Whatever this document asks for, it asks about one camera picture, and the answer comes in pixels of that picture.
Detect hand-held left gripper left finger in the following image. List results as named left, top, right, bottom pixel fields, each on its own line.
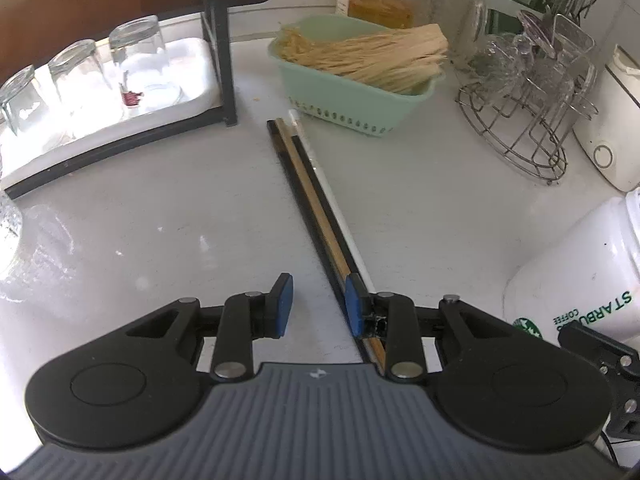
left=125, top=272, right=296, bottom=382

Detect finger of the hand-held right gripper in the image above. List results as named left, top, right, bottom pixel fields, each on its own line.
left=557, top=321, right=640, bottom=377

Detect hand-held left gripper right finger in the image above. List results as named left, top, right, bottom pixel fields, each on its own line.
left=345, top=272, right=526, bottom=382

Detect white mug with green print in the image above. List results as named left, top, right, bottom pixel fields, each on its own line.
left=502, top=187, right=640, bottom=347

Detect black chopstick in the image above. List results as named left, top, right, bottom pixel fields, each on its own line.
left=266, top=118, right=373, bottom=361
left=291, top=135, right=363, bottom=282

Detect wooden chopstick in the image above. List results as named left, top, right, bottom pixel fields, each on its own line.
left=276, top=117, right=387, bottom=373

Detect white chopstick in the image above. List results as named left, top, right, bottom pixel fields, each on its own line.
left=287, top=109, right=375, bottom=297

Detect green plastic basket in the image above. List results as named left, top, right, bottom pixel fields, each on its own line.
left=269, top=15, right=446, bottom=139

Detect white electric cooker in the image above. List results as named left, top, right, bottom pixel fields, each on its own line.
left=572, top=45, right=640, bottom=193

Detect bundle of bamboo skewers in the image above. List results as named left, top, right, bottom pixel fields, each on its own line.
left=275, top=22, right=449, bottom=95

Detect black metal rack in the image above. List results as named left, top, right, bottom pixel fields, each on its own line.
left=5, top=0, right=238, bottom=201

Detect white tray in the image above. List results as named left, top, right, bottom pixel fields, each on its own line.
left=0, top=37, right=223, bottom=186

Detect clear glass cup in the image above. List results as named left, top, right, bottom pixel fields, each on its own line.
left=475, top=35, right=527, bottom=92

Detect clear drinking glass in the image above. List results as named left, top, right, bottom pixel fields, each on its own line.
left=0, top=65, right=51, bottom=136
left=48, top=39, right=117, bottom=126
left=109, top=15, right=183, bottom=106

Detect large clear glass mug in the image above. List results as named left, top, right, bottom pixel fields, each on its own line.
left=425, top=0, right=491, bottom=68

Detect clear glass goblet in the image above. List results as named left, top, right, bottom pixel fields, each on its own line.
left=517, top=10, right=557, bottom=61

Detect brown cutting board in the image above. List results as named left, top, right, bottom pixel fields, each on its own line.
left=0, top=0, right=280, bottom=46

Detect wire cup rack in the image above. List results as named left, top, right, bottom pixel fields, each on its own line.
left=456, top=10, right=598, bottom=187

